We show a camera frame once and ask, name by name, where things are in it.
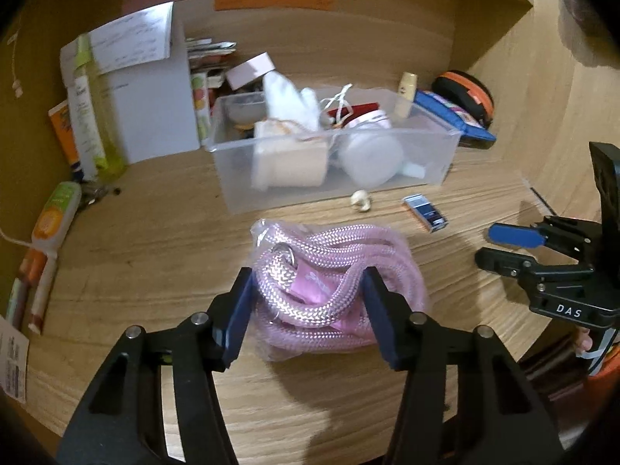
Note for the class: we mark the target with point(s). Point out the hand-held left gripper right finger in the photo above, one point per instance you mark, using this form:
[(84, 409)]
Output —
[(380, 315)]

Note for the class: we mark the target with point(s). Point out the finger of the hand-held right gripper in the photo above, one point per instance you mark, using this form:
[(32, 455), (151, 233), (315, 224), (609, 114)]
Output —
[(503, 261), (513, 236)]

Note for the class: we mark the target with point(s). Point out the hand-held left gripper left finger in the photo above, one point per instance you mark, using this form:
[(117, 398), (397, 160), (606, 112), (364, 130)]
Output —
[(240, 315)]

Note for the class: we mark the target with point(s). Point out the clear plastic storage bin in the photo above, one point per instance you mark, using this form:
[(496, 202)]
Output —
[(300, 198)]

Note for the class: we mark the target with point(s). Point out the white plastic jar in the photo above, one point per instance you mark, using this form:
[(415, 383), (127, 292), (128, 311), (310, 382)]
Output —
[(370, 155)]

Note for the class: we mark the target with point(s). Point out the beige cardboard box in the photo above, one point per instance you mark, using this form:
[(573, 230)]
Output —
[(290, 160)]

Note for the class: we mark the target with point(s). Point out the red item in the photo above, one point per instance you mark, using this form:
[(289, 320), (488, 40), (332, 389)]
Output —
[(361, 109)]

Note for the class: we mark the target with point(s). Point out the white cloth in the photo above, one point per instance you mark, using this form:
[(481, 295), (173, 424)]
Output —
[(290, 101)]

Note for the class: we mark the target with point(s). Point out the person's right forearm orange sleeve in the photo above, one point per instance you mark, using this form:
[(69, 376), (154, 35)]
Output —
[(608, 378)]

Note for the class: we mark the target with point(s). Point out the wooden desktop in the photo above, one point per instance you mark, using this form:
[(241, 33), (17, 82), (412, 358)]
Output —
[(145, 261)]

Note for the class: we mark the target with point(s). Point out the person's right hand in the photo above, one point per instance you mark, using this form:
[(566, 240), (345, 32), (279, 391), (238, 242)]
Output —
[(584, 340)]

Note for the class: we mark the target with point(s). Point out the small blue box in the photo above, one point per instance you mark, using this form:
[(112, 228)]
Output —
[(426, 212)]

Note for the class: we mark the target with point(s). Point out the small white shell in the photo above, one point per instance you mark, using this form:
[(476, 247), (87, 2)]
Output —
[(361, 200)]

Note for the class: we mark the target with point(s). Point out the blue pencil case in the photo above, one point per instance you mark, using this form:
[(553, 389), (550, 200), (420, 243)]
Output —
[(450, 116)]

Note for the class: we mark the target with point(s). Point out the orange and black round case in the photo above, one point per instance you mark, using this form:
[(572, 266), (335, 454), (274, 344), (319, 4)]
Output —
[(470, 89)]

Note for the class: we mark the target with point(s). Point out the small cream bottle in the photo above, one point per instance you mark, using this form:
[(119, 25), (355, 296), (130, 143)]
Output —
[(406, 89)]

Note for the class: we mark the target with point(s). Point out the black pen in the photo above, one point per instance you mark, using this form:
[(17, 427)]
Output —
[(97, 196)]

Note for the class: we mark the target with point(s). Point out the white pen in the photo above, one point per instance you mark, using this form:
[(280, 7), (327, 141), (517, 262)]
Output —
[(42, 295)]

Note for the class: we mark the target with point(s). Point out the green and orange tube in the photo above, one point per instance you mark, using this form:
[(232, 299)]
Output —
[(55, 213)]

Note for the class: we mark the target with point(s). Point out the fruit print booklet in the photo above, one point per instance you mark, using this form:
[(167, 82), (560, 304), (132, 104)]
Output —
[(201, 106)]

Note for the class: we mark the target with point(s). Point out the orange marker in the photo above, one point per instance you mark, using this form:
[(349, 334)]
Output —
[(33, 269)]

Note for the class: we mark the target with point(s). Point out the white standing file box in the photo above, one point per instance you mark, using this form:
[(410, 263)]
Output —
[(155, 106)]

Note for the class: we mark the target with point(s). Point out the white paper receipt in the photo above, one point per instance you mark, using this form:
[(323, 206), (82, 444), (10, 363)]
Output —
[(13, 363)]

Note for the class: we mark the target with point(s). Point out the tall yellow-green bottle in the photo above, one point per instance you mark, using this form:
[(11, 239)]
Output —
[(94, 121)]

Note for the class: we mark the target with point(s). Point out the small pale cardboard box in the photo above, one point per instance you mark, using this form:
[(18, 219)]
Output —
[(249, 70)]

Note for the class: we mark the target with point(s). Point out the stack of books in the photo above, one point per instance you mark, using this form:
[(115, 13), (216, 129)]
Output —
[(208, 55)]

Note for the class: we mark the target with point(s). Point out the white printed paper sheet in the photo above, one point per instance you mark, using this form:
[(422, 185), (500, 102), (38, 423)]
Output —
[(131, 38)]

